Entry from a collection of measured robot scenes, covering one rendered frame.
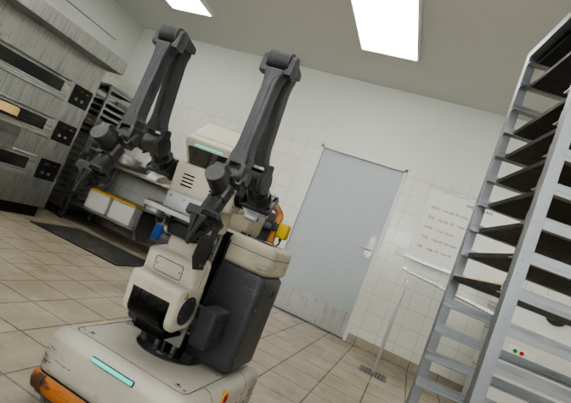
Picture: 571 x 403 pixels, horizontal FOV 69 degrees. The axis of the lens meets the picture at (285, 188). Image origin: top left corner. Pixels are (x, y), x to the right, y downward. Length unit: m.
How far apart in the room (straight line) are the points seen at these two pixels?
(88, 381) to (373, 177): 4.06
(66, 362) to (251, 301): 0.67
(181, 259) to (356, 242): 3.64
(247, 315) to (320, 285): 3.38
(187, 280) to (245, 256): 0.29
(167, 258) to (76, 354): 0.44
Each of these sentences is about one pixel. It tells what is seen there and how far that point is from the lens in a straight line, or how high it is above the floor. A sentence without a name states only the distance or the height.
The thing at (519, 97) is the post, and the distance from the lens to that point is 1.72.
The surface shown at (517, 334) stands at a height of 0.87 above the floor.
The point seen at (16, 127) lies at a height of 0.89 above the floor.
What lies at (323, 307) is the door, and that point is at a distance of 5.05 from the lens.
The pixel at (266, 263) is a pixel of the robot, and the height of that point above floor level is 0.74.
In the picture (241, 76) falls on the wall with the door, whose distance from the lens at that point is 6.01.
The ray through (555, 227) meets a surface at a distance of 1.20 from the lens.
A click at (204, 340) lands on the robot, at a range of 1.61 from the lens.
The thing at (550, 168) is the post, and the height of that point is 1.26.
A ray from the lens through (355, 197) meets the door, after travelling 5.07.
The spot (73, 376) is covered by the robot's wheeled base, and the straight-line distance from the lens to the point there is 1.71.
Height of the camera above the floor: 0.89
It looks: 5 degrees up
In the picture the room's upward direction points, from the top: 22 degrees clockwise
